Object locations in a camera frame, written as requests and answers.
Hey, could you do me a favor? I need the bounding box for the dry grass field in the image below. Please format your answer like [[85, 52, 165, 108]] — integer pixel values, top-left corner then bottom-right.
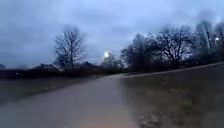
[[119, 63, 224, 128]]

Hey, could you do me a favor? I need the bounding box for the dark grass strip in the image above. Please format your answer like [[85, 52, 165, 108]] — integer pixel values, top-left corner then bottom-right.
[[0, 75, 108, 105]]

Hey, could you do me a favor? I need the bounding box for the row of bare trees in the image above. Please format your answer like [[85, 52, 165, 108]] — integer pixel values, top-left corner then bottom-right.
[[119, 19, 224, 73]]

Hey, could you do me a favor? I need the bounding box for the dark hedge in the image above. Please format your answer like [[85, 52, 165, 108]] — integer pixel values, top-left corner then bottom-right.
[[0, 67, 111, 80]]

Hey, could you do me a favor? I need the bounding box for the street lamp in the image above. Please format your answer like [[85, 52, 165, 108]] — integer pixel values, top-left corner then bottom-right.
[[214, 36, 221, 51], [102, 50, 111, 69]]

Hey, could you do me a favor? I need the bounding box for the bare round tree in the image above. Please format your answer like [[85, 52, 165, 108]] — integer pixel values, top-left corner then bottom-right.
[[52, 25, 89, 70]]

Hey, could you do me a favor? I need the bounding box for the pale side path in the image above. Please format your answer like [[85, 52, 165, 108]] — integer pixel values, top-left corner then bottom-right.
[[120, 61, 224, 80]]

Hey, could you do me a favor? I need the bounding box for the grey paved path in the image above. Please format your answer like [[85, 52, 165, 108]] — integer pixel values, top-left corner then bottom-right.
[[0, 73, 142, 128]]

